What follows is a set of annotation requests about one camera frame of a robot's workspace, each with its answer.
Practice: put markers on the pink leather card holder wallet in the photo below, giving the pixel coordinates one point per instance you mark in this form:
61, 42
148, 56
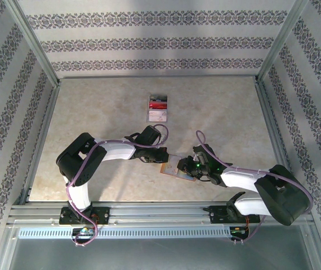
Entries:
186, 176

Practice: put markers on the white VIP card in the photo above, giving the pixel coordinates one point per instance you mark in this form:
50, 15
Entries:
157, 115
172, 166

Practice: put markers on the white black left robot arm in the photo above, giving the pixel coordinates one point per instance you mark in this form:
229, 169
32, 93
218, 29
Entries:
115, 153

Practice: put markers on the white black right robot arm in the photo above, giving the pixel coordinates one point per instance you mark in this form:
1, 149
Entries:
242, 180

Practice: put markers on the clear acrylic card stand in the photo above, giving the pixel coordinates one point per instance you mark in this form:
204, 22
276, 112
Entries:
157, 120

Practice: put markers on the red card stack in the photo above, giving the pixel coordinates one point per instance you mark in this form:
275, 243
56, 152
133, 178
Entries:
157, 105

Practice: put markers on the black VIP card stack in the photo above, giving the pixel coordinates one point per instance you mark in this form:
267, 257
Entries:
160, 98

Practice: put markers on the grey sheet metal tray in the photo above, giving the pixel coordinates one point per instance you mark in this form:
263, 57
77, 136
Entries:
163, 256

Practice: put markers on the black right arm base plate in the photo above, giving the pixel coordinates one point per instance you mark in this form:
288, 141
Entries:
214, 213

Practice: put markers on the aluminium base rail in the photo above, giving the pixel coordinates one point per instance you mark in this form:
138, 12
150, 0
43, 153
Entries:
155, 209

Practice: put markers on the aluminium wall rail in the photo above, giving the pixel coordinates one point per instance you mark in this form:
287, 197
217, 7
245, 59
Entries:
107, 76

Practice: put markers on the aluminium side rail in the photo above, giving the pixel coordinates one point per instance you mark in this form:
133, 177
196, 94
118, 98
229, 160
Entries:
40, 140
276, 140

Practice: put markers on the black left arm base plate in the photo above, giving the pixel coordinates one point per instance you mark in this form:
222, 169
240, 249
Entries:
101, 215

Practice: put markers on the aluminium corner post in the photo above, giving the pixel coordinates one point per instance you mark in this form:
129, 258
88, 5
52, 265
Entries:
33, 45
283, 42

